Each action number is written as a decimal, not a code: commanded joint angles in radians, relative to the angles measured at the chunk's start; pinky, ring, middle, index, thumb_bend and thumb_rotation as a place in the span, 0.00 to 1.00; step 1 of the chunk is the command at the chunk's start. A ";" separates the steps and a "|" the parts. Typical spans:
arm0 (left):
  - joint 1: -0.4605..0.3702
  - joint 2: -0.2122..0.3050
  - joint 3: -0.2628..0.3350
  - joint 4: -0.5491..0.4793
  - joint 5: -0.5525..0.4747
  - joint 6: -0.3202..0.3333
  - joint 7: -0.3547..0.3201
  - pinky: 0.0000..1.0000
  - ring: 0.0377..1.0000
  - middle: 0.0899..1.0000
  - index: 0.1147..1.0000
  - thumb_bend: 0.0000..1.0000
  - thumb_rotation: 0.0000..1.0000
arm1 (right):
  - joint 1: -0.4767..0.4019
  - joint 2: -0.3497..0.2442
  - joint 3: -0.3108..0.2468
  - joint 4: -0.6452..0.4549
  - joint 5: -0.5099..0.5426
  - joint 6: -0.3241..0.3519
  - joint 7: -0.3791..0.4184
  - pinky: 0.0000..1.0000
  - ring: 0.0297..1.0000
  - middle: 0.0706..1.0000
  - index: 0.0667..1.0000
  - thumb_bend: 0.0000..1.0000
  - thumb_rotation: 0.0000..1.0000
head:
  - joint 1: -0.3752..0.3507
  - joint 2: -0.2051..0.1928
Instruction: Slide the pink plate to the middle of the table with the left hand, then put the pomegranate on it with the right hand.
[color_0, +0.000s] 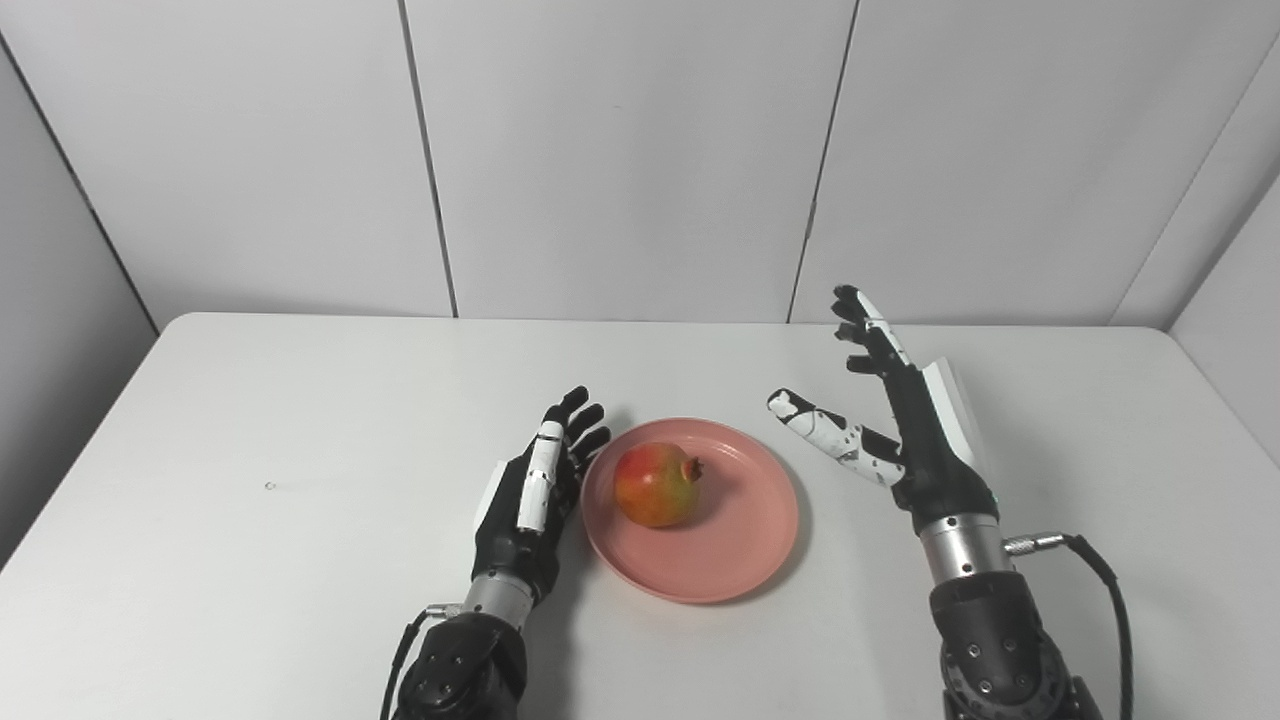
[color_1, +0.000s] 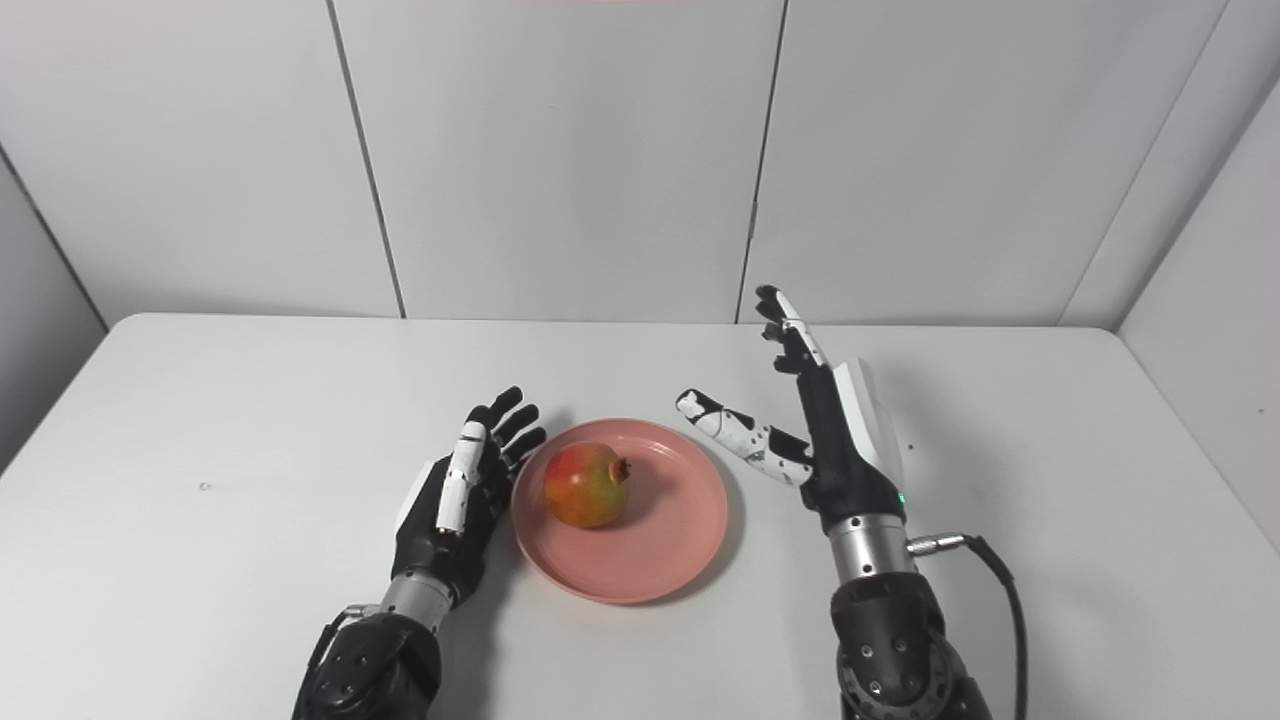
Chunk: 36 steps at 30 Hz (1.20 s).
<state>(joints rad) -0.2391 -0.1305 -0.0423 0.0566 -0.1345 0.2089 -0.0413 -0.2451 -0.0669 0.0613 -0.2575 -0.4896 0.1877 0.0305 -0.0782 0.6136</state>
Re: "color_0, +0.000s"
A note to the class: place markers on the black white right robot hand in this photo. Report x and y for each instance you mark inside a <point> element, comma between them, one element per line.
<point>935,460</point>

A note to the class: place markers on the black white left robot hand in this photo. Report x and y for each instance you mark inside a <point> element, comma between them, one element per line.
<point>510,540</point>

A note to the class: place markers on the red yellow pomegranate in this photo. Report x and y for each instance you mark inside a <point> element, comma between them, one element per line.
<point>655,485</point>

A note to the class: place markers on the pink round plate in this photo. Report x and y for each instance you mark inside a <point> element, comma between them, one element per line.
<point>735,540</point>

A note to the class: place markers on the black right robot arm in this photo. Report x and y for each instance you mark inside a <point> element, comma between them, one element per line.
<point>995,650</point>

